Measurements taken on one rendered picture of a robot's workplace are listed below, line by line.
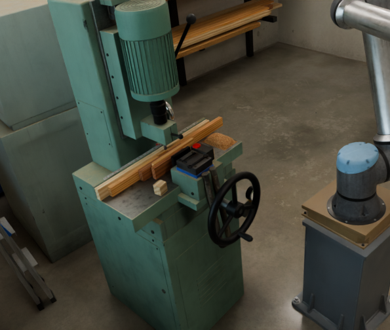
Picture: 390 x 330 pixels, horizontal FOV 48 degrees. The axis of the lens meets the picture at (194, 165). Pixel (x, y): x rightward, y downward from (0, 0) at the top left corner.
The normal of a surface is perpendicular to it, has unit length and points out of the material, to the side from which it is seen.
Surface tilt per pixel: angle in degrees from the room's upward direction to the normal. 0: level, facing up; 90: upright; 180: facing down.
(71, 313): 1
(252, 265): 0
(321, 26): 90
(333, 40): 90
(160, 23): 90
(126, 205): 0
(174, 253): 90
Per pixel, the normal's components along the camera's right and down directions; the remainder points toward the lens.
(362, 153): -0.25, -0.80
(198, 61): 0.63, 0.37
